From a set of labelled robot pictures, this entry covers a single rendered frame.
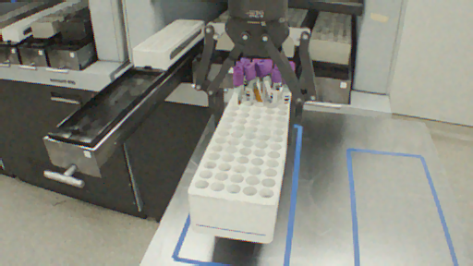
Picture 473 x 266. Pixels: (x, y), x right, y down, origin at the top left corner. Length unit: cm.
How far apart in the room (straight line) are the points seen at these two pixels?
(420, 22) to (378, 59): 117
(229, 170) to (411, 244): 27
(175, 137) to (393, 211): 80
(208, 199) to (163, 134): 82
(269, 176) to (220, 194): 7
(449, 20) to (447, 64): 26
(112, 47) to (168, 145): 38
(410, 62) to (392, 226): 177
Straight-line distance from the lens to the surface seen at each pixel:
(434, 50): 224
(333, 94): 97
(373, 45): 101
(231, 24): 47
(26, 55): 144
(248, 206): 39
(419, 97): 235
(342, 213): 53
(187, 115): 112
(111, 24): 124
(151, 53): 96
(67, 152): 76
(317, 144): 66
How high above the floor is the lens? 119
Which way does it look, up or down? 33 degrees down
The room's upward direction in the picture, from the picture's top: straight up
